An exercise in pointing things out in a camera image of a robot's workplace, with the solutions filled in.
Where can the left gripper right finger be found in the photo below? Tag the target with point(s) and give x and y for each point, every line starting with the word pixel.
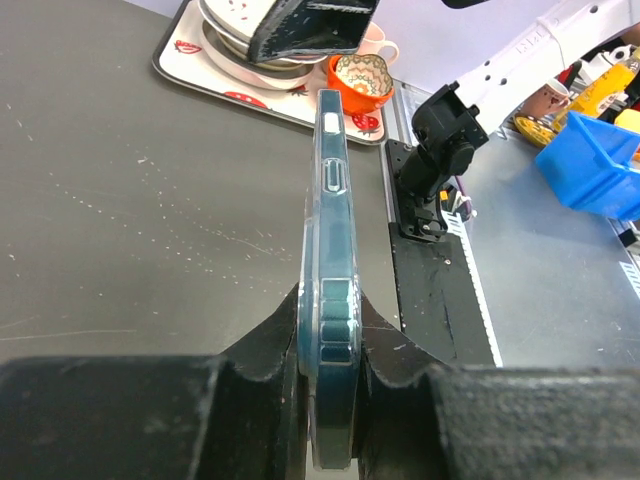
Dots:
pixel 418 418

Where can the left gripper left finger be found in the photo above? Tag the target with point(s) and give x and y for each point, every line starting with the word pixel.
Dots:
pixel 240 414

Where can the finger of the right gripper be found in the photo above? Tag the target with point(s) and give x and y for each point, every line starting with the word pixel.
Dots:
pixel 307 27

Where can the dark phone blue edge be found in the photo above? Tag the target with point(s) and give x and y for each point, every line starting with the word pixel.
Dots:
pixel 329 294

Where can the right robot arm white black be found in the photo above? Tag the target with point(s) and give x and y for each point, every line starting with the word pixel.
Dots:
pixel 458 118

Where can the pink white plate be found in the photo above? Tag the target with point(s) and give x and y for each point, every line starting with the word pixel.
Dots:
pixel 226 29

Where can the pink mug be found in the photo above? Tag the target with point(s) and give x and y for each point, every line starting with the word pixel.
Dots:
pixel 374 41

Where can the orange patterned bowl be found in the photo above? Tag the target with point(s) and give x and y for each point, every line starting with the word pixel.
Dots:
pixel 363 81

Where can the white tray with strawberries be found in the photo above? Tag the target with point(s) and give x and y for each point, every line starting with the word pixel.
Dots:
pixel 185 57

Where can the patterned mug outside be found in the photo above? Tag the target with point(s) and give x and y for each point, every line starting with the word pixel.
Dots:
pixel 549 99

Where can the blue plastic bin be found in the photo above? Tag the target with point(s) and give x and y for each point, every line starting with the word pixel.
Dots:
pixel 589 167

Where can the yellow bottle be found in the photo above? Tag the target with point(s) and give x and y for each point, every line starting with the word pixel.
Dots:
pixel 599 95

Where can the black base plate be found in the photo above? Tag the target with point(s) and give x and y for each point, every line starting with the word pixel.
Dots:
pixel 436 299

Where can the light blue cable duct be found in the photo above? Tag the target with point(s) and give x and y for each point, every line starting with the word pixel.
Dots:
pixel 456 227

